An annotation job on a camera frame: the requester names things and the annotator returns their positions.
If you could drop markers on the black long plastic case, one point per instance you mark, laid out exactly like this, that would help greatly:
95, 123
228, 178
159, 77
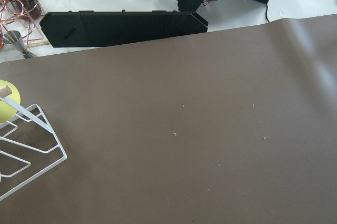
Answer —
102, 29

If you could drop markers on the steel jigger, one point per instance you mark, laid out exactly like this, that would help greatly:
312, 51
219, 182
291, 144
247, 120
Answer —
14, 39

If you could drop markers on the white wire cup rack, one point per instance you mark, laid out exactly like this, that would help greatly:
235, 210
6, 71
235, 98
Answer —
29, 145

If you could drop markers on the copper wire rack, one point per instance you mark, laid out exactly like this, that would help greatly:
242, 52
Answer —
13, 19

